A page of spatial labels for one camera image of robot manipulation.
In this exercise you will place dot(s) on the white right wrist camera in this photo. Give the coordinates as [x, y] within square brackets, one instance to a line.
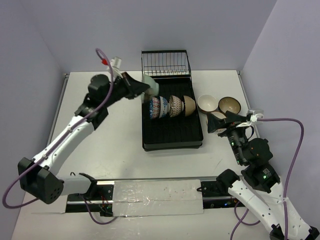
[252, 117]

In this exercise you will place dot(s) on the black dish rack tray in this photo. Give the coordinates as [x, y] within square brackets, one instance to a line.
[180, 132]

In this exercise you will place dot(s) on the dark blue patterned bowl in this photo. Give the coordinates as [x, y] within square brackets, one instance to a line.
[154, 108]

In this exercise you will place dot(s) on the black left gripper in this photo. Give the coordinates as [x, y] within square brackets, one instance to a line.
[124, 83]

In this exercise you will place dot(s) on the black aluminium mounting rail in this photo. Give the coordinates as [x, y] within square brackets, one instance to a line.
[101, 201]

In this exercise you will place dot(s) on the white bowl brown outside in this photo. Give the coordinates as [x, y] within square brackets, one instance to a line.
[207, 103]

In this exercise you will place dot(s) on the silver taped cover plate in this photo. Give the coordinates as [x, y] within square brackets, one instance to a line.
[157, 198]

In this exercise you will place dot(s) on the white bowl patterned rim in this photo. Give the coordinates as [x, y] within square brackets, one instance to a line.
[220, 116]

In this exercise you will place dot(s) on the brown bowl cream inside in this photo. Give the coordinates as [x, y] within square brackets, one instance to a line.
[229, 104]

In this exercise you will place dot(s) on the red lattice patterned bowl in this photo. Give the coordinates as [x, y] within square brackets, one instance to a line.
[176, 106]

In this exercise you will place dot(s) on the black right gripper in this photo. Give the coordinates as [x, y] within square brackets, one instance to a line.
[232, 120]

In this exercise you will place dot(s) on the pale green bowl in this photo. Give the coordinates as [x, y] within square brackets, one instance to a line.
[152, 91]

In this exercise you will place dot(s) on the blue and white floral bowl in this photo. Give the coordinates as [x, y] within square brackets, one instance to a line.
[164, 107]

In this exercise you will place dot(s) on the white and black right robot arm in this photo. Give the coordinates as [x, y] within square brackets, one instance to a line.
[260, 190]

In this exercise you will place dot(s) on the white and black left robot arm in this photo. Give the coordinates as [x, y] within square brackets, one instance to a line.
[38, 176]

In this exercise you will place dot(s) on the black wire plate rack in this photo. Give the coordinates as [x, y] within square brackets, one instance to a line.
[165, 63]

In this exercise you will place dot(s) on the black bowl tan outside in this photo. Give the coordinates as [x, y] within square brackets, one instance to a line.
[189, 105]

